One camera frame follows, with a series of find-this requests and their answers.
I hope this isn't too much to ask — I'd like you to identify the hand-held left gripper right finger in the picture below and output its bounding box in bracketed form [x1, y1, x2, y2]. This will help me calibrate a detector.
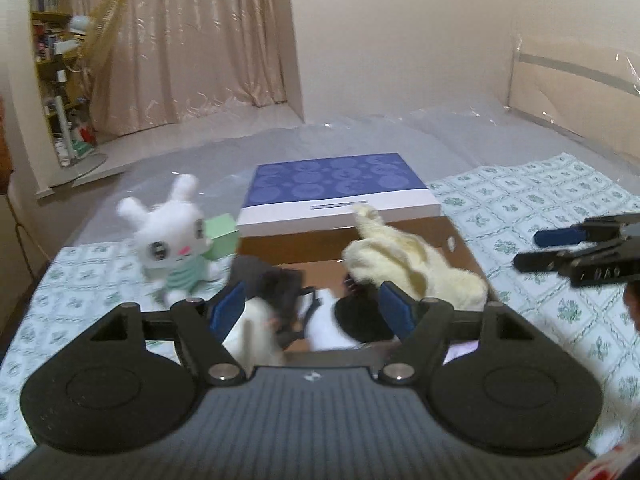
[378, 281, 532, 386]

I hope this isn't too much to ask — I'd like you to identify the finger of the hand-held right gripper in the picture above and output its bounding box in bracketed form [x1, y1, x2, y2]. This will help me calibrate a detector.
[533, 213, 640, 249]
[513, 240, 640, 289]

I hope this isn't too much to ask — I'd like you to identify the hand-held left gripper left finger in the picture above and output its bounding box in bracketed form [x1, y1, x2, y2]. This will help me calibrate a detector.
[89, 280, 251, 386]

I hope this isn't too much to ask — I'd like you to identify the cream yellow plush toy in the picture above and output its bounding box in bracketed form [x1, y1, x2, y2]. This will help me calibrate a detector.
[342, 203, 489, 312]

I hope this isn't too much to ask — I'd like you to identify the brown cardboard box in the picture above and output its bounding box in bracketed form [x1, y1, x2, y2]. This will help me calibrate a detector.
[234, 215, 497, 357]

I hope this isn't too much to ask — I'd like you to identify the person's right hand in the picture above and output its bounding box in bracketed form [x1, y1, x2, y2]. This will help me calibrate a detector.
[622, 282, 640, 332]

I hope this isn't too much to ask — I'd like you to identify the light green box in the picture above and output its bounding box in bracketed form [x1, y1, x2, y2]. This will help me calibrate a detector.
[203, 213, 240, 263]

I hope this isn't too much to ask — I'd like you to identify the white bunny plush toy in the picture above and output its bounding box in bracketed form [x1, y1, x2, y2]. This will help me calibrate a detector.
[115, 173, 227, 307]

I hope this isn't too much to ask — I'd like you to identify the blue and white flat box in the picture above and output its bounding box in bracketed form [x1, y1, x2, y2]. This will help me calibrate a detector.
[235, 152, 442, 239]

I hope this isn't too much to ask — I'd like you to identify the beige bed headboard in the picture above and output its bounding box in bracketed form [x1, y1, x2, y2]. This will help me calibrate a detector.
[504, 35, 640, 177]

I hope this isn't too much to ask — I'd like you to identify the clear plastic bed cover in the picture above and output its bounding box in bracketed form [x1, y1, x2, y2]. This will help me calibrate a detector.
[65, 102, 640, 251]

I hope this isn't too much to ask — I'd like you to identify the thin metal coat rack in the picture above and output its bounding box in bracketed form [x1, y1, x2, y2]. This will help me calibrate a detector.
[10, 195, 42, 287]

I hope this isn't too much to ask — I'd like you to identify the red and white cloth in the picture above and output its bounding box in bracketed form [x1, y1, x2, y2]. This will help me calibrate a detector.
[570, 442, 640, 480]

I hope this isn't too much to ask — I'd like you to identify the beige curtain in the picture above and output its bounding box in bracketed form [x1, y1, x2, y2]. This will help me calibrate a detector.
[67, 0, 304, 137]

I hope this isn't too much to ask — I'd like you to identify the standing fan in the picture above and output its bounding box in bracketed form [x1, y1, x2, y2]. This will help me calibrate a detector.
[49, 0, 127, 189]

